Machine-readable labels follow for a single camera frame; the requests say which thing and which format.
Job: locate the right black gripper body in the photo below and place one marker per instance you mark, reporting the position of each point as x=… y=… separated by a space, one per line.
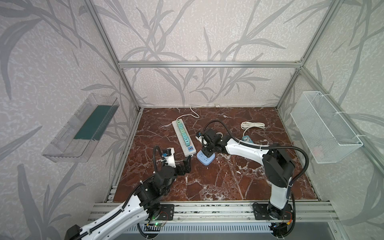
x=208 y=146

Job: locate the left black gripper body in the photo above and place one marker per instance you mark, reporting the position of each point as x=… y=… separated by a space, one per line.
x=181 y=167

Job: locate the square blue power strip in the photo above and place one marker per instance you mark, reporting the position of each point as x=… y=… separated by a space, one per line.
x=204 y=159

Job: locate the long white pastel power strip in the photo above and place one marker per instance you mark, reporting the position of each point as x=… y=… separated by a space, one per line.
x=190 y=150

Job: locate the teal power strip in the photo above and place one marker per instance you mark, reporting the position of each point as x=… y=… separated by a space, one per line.
x=247 y=139

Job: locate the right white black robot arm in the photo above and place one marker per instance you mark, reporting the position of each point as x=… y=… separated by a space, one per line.
x=279 y=166

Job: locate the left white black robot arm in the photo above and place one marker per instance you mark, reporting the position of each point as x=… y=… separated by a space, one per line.
x=143 y=202

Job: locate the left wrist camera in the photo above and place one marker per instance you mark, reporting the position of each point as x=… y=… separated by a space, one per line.
x=169 y=158

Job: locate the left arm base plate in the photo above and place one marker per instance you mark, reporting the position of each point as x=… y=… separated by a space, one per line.
x=163 y=212

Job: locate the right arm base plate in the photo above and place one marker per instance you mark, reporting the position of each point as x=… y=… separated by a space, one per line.
x=271 y=213

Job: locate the clear plastic wall tray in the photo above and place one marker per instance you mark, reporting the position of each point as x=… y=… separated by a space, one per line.
x=79 y=137

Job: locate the white wire mesh basket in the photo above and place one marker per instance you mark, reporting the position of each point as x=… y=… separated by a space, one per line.
x=327 y=134

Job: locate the aluminium front rail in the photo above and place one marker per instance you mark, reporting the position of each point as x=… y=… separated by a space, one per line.
x=242 y=212

